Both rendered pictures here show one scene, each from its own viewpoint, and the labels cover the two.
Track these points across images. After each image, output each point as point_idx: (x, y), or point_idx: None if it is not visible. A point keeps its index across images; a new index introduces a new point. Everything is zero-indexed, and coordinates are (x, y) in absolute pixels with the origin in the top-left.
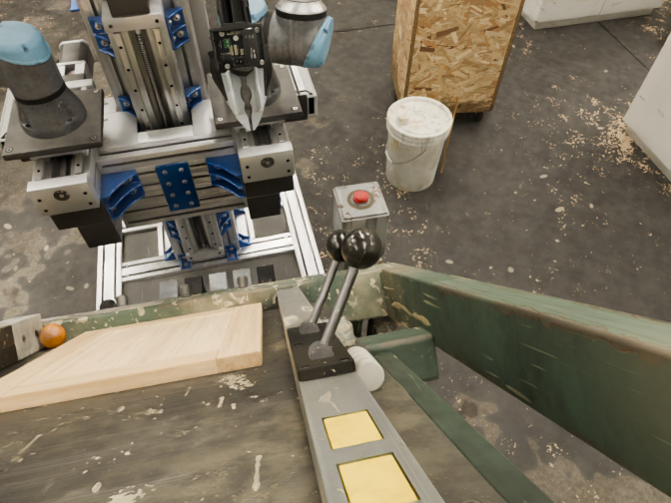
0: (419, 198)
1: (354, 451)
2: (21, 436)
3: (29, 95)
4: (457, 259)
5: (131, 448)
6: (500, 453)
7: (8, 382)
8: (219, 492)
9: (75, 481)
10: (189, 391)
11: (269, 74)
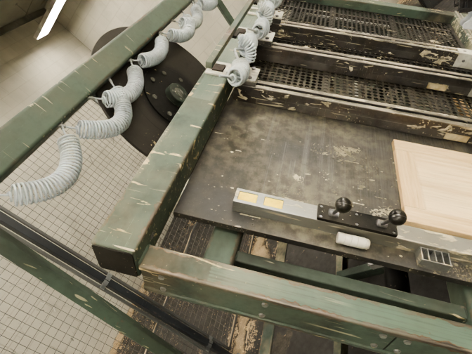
0: None
1: (260, 199)
2: (360, 159)
3: None
4: None
5: (329, 180)
6: (303, 277)
7: (419, 149)
8: (288, 192)
9: (314, 171)
10: (379, 198)
11: None
